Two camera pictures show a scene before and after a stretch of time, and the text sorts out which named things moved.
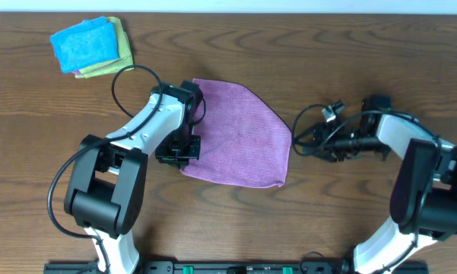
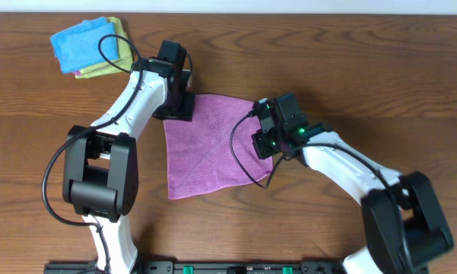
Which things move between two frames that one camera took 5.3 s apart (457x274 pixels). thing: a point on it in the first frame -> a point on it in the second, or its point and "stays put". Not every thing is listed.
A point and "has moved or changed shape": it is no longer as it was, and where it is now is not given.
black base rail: [237, 267] stays put
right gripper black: [325, 138] -> [261, 145]
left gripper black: [179, 151] -> [176, 113]
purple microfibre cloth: [242, 140] has moved or changed shape
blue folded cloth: [88, 43] stays put
